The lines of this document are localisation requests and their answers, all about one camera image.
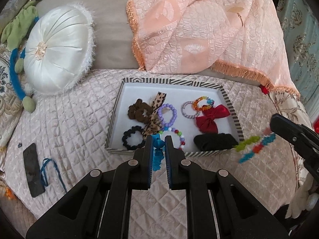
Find green white bead bracelet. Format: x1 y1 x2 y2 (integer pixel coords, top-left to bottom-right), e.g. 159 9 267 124
233 127 277 164

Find black velvet hair accessory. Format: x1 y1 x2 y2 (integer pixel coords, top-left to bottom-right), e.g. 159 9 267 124
194 133 238 152

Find black smartphone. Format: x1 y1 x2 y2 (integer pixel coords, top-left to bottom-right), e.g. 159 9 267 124
23 143 45 197

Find blue lanyard strap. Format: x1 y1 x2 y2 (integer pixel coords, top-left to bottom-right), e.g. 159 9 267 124
39 158 68 193

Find grey bolster pillow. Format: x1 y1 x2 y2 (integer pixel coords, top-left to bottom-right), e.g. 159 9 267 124
37 0 138 69

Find blue bead bracelet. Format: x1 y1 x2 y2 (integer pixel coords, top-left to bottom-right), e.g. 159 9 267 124
151 133 165 172

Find black scrunchie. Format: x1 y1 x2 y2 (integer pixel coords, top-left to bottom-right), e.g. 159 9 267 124
122 126 146 151

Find red tassel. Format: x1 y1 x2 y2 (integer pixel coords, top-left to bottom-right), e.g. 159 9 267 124
259 85 269 95

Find striped black white tray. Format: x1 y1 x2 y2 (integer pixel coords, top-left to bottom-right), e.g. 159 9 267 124
105 77 244 156

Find multicolour bead bracelet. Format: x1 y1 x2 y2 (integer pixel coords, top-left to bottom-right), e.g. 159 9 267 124
159 126 186 151

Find purple bead bracelet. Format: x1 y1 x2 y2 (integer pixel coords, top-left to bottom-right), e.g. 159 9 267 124
157 103 178 128

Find round white satin cushion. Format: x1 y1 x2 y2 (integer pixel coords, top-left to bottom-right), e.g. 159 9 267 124
24 3 95 96

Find green blue plush toy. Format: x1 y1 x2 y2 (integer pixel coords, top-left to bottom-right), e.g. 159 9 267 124
1 0 39 113

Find leopard print bow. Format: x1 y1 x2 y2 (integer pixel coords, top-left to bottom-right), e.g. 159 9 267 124
142 92 166 140

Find red velvet bow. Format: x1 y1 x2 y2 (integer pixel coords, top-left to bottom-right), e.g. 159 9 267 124
195 105 230 133

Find peach fringed blanket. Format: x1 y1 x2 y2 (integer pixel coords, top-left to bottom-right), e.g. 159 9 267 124
127 0 298 95

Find beige quilted bedspread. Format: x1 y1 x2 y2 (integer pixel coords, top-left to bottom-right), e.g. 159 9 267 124
4 70 310 238

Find floral embroidered pillow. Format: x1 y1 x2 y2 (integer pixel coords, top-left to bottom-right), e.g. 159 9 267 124
0 44 23 149

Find lilac braided hair tie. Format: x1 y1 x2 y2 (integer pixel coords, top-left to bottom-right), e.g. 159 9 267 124
181 100 200 119

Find brown scrunchie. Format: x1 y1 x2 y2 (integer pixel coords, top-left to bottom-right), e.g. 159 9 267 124
128 99 154 124

